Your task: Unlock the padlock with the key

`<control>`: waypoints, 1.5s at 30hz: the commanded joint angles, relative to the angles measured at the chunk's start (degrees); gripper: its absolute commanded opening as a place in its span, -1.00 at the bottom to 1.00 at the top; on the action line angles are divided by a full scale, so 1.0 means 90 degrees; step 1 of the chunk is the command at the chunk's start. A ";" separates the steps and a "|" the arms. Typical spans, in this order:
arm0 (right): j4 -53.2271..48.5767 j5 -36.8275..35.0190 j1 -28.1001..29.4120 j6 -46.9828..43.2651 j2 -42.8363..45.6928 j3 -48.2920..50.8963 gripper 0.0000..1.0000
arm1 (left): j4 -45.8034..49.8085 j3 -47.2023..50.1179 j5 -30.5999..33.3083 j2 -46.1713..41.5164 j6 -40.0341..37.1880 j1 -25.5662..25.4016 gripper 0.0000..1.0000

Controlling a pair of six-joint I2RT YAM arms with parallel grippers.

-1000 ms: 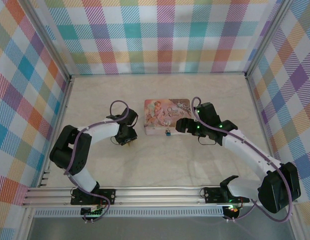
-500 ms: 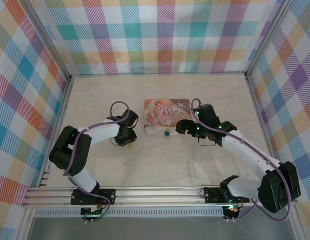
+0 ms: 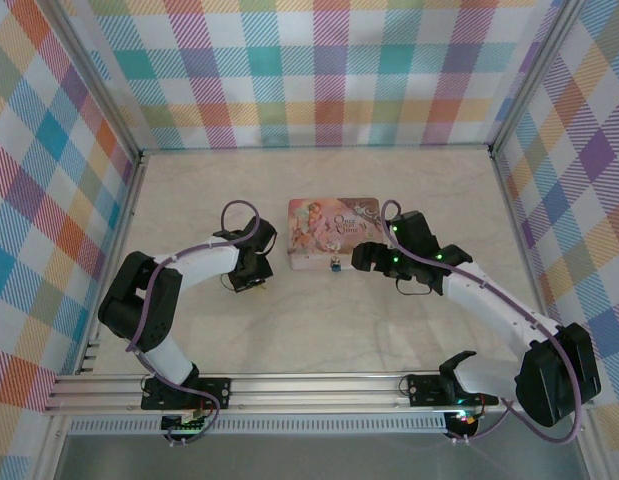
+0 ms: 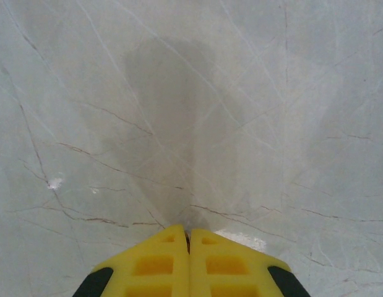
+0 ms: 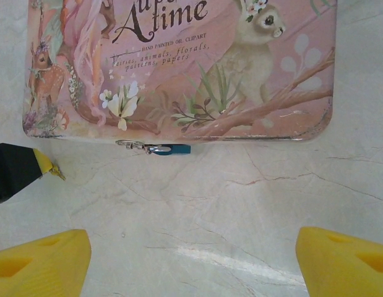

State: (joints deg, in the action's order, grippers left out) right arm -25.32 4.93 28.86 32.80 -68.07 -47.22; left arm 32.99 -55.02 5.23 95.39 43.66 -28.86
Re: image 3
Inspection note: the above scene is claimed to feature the aluminium frame post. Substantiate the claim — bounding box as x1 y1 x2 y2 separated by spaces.
487 0 588 157
36 0 146 157

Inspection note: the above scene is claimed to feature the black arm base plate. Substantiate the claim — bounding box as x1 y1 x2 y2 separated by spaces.
140 377 233 412
405 372 501 408

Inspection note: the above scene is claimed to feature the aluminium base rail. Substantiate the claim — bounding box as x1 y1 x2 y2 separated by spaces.
42 371 599 415

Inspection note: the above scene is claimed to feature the aluminium side frame rail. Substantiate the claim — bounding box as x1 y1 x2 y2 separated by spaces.
74 152 149 375
488 149 563 326

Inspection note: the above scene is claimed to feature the slotted grey cable duct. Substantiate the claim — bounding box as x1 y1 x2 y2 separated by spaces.
67 418 449 436

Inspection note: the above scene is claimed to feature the pink illustrated tin box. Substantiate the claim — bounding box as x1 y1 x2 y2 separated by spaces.
287 197 381 272

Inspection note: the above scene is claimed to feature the thin black cable loop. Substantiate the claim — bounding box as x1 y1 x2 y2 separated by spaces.
395 273 434 298

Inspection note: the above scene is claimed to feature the purple braided cable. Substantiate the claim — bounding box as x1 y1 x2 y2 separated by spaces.
125 199 263 442
380 199 586 446

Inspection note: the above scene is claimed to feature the small green circuit board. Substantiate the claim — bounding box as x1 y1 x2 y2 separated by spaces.
160 411 211 432
449 408 484 427

